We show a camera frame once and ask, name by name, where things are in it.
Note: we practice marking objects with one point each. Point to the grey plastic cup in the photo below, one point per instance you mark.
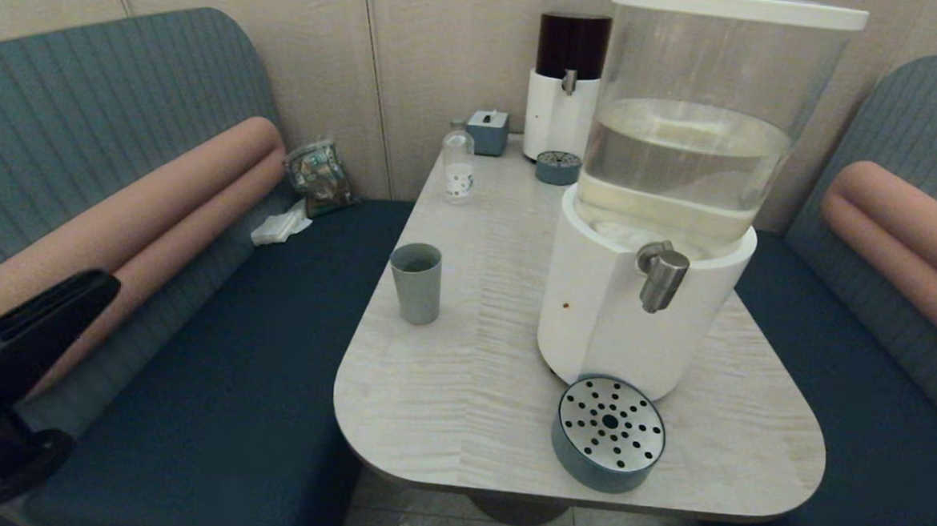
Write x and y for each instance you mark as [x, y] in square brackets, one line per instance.
[416, 292]

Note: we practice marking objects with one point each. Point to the steel water dispenser tap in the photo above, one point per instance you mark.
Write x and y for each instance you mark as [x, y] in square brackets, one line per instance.
[662, 277]

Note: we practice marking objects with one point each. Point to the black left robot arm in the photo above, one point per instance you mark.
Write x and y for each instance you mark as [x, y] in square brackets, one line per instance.
[15, 343]

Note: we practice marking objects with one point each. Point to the clear plastic bottle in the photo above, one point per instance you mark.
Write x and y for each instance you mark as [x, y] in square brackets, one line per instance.
[457, 174]

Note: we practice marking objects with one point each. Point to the small blue perforated drip tray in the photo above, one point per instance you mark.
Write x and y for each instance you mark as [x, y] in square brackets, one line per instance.
[557, 170]

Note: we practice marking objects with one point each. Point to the small blue tissue box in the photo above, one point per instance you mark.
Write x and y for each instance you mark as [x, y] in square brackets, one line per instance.
[487, 134]

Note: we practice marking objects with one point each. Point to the large clear water dispenser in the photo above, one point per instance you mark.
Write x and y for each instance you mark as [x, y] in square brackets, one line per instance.
[618, 319]

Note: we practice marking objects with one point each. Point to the small dark drink dispenser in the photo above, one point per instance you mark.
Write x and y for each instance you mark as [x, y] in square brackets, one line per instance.
[552, 115]

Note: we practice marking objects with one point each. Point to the crinkled snack bag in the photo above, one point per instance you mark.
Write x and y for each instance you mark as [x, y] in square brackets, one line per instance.
[320, 177]

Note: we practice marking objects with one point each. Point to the white crumpled tissue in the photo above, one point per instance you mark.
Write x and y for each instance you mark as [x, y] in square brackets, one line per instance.
[282, 225]

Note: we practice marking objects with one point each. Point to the small steel dispenser tap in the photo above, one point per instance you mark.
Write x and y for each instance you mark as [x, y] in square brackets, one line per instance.
[569, 81]

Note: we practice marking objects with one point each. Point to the large blue perforated drip tray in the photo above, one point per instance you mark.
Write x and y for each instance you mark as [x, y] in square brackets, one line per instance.
[608, 431]

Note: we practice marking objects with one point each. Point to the dark blue bench seat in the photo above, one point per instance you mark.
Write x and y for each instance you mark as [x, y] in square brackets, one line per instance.
[868, 444]
[255, 348]

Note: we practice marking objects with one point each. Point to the pink bench bolster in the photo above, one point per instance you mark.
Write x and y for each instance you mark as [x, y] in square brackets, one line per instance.
[159, 207]
[904, 222]

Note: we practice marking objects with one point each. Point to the grey-blue ribbed bench backrest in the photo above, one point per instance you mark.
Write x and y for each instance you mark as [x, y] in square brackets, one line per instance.
[84, 90]
[925, 118]

